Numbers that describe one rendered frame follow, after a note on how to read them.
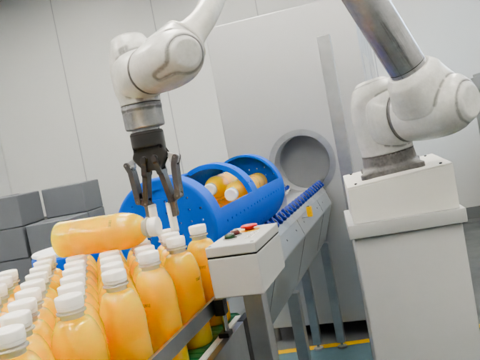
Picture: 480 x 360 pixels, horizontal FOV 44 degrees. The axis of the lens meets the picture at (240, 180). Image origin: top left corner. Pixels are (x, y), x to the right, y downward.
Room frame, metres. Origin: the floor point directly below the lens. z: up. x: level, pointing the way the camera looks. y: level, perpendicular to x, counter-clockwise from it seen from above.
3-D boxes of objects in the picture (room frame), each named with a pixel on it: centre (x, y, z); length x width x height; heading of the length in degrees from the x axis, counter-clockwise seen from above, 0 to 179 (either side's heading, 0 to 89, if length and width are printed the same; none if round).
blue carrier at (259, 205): (1.96, 0.09, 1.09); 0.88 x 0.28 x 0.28; 164
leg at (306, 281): (3.45, -0.28, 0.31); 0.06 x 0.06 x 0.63; 74
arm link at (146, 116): (1.34, 0.19, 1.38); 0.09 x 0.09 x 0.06
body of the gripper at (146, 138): (1.34, 0.19, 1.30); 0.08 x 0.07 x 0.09; 74
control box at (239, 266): (1.20, 0.01, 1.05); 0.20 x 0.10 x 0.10; 164
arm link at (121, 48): (1.32, 0.18, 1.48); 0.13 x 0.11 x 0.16; 34
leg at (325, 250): (3.41, -0.41, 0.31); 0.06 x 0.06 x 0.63; 74
